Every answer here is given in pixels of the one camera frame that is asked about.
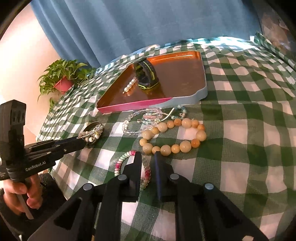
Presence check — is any pastel bead bracelet with charm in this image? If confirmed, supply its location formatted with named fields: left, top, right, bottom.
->
left=137, top=104, right=188, bottom=126

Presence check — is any dark bag with label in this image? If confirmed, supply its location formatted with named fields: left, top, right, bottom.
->
left=252, top=1, right=295, bottom=61

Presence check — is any red flower pot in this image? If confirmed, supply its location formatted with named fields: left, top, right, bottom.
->
left=54, top=76, right=73, bottom=93

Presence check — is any clear crystal bead bracelet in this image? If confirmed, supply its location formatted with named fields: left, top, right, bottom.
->
left=121, top=106, right=164, bottom=137

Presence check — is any silver bangle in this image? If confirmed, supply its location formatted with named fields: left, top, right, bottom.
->
left=81, top=121, right=104, bottom=148

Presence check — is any green potted plant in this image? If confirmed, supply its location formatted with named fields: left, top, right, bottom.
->
left=38, top=59, right=96, bottom=96

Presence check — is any person's left hand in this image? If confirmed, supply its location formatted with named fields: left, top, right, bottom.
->
left=3, top=174, right=43, bottom=216

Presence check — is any copper tray with pink rim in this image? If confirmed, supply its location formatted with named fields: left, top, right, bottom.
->
left=96, top=51, right=208, bottom=113

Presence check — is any white pearl bracelet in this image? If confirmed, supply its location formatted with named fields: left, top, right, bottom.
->
left=122, top=77, right=138, bottom=95

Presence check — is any black green smart watch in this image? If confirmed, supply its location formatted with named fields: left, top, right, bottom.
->
left=133, top=58, right=159, bottom=90

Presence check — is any black white bead bracelet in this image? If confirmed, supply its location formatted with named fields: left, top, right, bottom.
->
left=77, top=124, right=105, bottom=143

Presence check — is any large orange bead bracelet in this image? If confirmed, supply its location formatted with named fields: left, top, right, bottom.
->
left=139, top=117, right=207, bottom=156

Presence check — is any blue curtain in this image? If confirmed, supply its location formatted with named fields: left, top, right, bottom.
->
left=31, top=0, right=261, bottom=67

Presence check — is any green white checkered tablecloth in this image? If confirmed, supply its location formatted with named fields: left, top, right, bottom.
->
left=38, top=33, right=295, bottom=240

